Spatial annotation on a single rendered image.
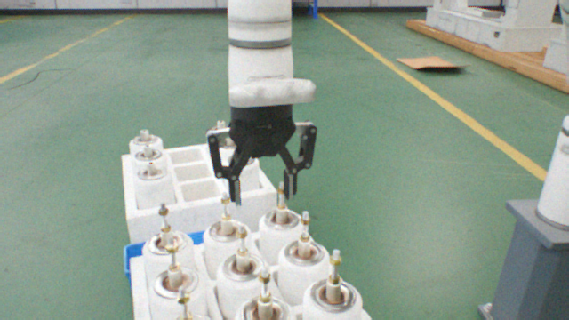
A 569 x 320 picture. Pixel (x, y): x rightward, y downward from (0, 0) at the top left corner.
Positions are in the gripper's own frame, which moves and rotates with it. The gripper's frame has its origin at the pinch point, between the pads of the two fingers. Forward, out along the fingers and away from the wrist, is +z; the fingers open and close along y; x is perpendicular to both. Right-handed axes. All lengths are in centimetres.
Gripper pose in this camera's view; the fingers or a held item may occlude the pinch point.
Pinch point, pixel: (262, 191)
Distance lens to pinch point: 56.1
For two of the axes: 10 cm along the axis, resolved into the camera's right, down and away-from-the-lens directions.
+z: 0.0, 9.1, 4.2
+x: 2.4, 4.1, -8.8
